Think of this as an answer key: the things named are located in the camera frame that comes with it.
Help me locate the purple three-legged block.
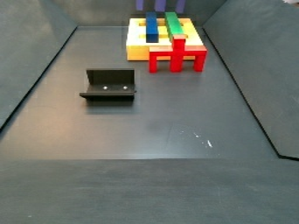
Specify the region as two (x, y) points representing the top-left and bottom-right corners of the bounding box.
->
(135, 0), (186, 13)

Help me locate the black angled bracket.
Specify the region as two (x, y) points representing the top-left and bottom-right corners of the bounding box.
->
(79, 68), (137, 100)

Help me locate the yellow slotted board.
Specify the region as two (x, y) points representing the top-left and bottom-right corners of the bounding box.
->
(126, 18), (203, 61)

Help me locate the green long bar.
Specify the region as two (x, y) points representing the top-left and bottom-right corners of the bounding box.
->
(165, 12), (183, 39)

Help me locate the blue long bar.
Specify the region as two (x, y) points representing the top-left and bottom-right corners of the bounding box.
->
(146, 12), (159, 43)

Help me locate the red three-legged block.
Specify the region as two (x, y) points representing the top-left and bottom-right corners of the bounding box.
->
(149, 34), (209, 73)

